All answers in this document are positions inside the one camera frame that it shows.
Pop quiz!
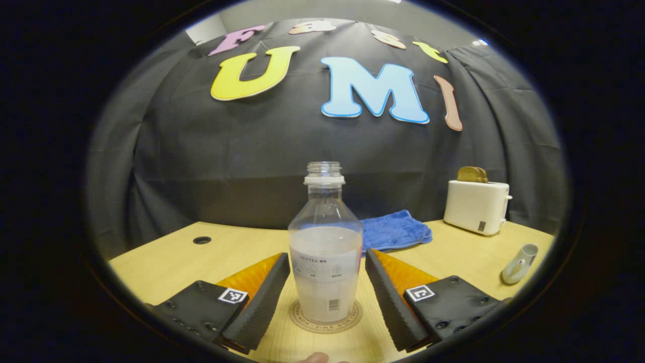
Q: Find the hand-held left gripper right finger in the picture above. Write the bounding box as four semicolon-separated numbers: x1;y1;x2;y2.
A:
365;248;510;353

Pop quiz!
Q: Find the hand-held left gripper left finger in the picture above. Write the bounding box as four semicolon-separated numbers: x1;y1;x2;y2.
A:
145;252;291;354

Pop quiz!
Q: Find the round brown coaster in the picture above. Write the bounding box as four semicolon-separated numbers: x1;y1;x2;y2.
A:
290;299;363;334

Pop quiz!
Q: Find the clear plastic water bottle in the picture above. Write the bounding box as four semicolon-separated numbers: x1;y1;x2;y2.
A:
288;161;364;324

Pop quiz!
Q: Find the white blue-patterned teacup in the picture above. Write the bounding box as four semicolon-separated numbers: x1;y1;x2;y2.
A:
502;244;539;285

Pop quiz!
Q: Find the folded blue towel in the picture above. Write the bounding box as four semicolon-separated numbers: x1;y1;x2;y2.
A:
359;210;433;254

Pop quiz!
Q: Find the white toaster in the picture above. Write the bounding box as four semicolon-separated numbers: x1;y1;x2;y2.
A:
443;179;513;236

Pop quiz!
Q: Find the black backdrop cloth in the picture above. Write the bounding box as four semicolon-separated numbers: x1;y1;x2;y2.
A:
86;18;570;260

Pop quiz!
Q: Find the brown toast slice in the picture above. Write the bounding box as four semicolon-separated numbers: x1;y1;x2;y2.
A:
457;166;489;184

